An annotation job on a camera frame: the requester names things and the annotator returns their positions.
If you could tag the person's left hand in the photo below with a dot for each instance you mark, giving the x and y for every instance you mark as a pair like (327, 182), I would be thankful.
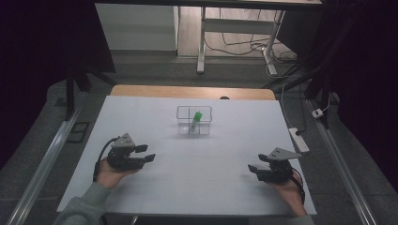
(109, 176)

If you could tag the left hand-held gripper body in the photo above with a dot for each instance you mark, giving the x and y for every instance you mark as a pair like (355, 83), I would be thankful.
(122, 153)

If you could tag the dark curtain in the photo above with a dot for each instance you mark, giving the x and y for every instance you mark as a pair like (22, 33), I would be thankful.
(366, 78)
(37, 62)

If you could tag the white panel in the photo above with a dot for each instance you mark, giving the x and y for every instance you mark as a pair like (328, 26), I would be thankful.
(134, 26)

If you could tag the white table mat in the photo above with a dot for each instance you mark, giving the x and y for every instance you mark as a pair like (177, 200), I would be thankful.
(203, 175)

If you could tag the aluminium rail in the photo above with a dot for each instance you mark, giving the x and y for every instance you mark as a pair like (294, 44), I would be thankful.
(341, 165)
(47, 162)

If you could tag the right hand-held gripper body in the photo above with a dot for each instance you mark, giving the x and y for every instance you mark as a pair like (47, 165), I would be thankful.
(278, 165)

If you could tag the white desk frame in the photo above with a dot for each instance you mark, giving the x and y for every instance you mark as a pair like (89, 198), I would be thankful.
(237, 25)

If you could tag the black floor plate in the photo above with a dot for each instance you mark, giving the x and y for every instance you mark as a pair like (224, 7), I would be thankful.
(78, 132)

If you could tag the clear plastic container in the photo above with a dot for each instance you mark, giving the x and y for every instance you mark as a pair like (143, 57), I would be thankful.
(184, 120)

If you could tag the small white adapter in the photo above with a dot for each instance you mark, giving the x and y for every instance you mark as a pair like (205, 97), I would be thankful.
(317, 113)

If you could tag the person's right hand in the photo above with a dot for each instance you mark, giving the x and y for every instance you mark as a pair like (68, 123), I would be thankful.
(289, 193)

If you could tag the black metal stand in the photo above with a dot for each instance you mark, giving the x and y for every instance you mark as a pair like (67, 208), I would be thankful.
(70, 93)
(316, 84)

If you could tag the white power strip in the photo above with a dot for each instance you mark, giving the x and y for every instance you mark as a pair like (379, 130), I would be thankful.
(298, 140)

